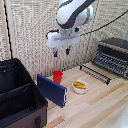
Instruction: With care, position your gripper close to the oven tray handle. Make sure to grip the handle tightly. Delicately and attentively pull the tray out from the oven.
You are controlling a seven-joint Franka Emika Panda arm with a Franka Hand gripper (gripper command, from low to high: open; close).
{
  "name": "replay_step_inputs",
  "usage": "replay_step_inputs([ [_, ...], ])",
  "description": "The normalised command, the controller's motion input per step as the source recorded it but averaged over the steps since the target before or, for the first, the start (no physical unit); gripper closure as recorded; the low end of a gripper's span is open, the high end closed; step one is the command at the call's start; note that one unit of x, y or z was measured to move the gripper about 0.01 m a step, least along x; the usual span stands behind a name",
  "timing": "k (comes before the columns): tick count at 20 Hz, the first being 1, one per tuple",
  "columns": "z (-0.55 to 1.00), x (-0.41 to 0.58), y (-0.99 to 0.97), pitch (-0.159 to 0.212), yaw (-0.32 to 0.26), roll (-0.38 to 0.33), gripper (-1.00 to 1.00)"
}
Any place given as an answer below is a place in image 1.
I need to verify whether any blue box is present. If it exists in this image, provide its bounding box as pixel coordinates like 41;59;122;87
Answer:
36;73;68;109

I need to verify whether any red plastic cup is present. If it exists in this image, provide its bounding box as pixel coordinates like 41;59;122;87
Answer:
52;70;64;85

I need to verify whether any black vertical pole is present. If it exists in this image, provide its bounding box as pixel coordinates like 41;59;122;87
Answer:
2;0;13;61

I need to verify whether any beige woven folding screen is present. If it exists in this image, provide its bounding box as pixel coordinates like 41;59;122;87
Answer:
0;0;128;83

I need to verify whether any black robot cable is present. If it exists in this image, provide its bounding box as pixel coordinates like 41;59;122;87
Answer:
79;9;128;37

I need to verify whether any black wire oven tray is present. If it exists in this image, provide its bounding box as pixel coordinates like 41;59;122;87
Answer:
79;63;113;86

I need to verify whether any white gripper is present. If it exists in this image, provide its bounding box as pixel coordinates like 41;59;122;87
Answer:
45;28;81;58

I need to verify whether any white bowl with yellow food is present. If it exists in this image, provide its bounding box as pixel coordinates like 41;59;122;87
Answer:
71;79;91;95

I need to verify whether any black fabric storage bag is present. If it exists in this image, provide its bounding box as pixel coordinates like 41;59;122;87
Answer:
0;58;50;128

